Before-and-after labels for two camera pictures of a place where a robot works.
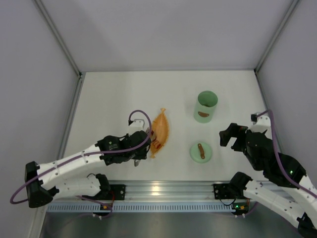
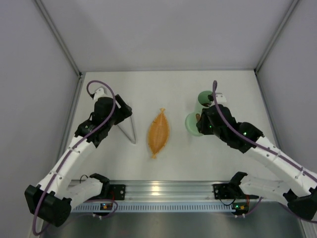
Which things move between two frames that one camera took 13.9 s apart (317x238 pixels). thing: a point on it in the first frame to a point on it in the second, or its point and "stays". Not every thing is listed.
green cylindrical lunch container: x=205 y=106 stays
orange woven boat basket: x=160 y=131 stays
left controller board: x=106 y=206 stays
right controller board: x=241 y=207 stays
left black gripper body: x=146 y=143 to x=123 y=109
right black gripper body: x=238 y=139 to x=203 y=121
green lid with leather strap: x=200 y=152 to x=190 y=124
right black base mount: x=224 y=191 stays
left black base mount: x=117 y=192 stays
